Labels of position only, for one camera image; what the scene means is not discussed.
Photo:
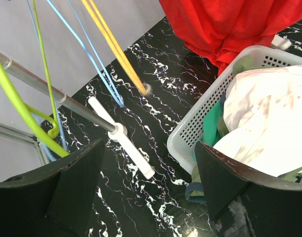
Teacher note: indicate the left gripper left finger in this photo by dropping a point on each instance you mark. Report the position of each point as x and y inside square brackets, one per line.
[54, 200]

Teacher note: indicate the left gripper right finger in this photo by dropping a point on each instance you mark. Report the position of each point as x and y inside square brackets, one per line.
[244, 202]

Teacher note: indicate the light blue wire hanger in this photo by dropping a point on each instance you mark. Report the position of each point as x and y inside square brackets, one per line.
[59, 133]

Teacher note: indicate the lime green hanger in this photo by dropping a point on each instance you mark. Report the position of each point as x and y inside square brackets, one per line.
[26, 111]

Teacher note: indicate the pink tank top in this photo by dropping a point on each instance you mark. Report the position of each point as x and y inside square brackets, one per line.
[263, 115]

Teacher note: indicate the green tank top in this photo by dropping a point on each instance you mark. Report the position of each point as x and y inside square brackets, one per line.
[211, 134]

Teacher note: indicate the red tank top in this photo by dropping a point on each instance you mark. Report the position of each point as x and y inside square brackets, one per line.
[220, 29]

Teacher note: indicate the yellow hanger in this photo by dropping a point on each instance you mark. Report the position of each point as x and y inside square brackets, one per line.
[98, 19]

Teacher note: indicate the clothes rack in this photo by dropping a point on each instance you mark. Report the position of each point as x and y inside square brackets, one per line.
[116, 131]

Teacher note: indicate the white laundry basket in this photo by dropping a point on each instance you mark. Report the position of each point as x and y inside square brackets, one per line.
[189, 131]

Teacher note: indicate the black marble mat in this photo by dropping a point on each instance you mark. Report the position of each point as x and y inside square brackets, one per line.
[125, 203]

